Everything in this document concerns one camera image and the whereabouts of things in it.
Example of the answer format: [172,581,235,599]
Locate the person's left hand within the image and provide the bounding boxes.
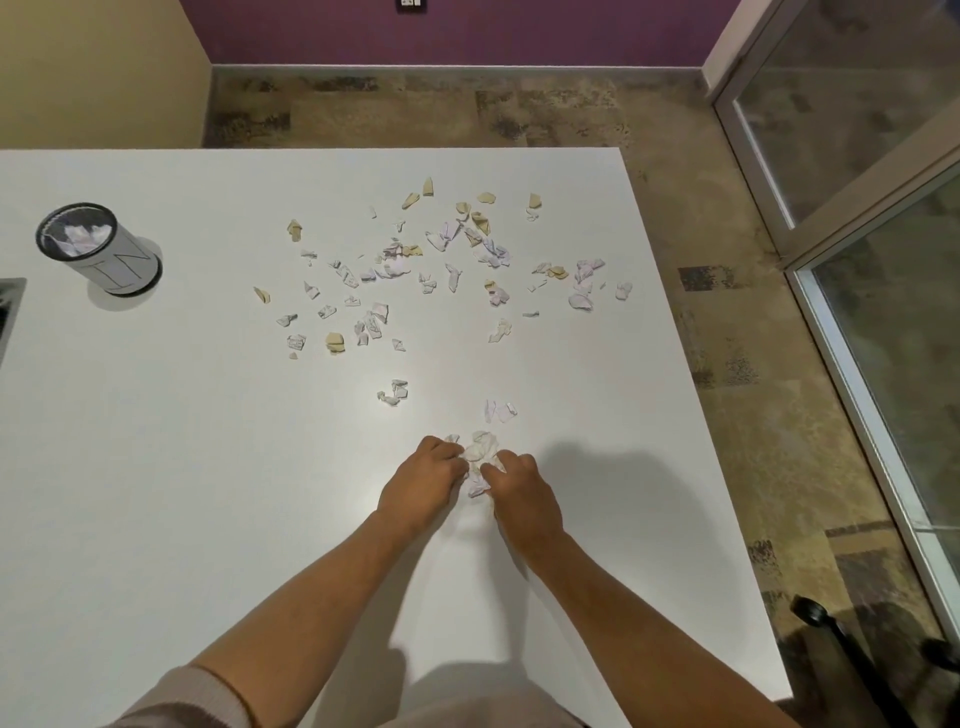
[375,435,471,537]

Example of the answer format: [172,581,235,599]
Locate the person's right hand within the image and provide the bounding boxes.
[480,452,566,561]

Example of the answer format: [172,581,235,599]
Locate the white paper wad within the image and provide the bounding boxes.
[459,430,501,501]

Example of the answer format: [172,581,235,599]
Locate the person's right forearm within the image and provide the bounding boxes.
[517,531,802,728]

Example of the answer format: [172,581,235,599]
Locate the person's left forearm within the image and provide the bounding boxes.
[187,511,426,728]

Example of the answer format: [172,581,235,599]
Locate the scatter of torn paper scraps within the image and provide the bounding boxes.
[252,177,634,427]

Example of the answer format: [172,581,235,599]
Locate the white-framed glass door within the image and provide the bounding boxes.
[701,0,960,262]
[786,166,960,648]

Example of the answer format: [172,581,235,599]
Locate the black office chair base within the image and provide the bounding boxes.
[790,594,960,728]

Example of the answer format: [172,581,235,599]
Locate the grey cylindrical bin, black rim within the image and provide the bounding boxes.
[34,201,165,300]

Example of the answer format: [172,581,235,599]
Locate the paper scraps inside bin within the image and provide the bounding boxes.
[51,219,105,258]

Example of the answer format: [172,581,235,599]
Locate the grey laptop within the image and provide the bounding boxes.
[0,277,28,369]

